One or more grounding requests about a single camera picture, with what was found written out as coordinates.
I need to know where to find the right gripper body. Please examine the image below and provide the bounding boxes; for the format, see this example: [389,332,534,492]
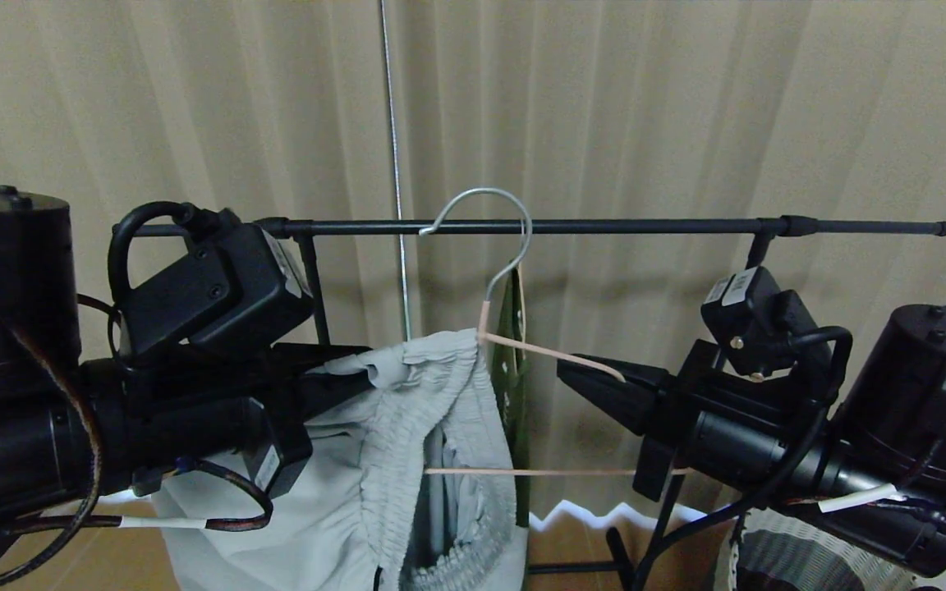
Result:
[631,338,843,503]

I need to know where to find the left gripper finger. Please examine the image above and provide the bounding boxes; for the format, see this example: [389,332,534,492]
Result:
[307,373,377,422]
[276,343,372,369]

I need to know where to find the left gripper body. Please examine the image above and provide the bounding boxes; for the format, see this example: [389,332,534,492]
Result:
[79,343,315,502]

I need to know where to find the pale grey shorts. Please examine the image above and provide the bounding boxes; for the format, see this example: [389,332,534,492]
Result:
[149,328,530,591]

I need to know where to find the green long-sleeved shirt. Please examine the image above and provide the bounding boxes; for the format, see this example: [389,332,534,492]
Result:
[488,267,533,528]

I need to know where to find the white laundry basket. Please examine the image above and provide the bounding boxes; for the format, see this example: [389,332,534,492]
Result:
[715,507,946,591]

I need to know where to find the black clothes rack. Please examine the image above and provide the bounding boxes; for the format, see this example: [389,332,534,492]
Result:
[132,215,946,591]

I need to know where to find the beige curtain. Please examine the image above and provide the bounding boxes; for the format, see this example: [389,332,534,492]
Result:
[0,0,946,526]

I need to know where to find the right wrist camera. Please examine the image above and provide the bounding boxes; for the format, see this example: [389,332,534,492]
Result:
[700,265,823,383]

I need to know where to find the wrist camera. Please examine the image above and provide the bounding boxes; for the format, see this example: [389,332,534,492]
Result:
[116,209,316,362]
[700,265,823,383]

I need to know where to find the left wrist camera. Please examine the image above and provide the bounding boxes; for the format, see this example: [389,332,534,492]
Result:
[116,209,316,362]

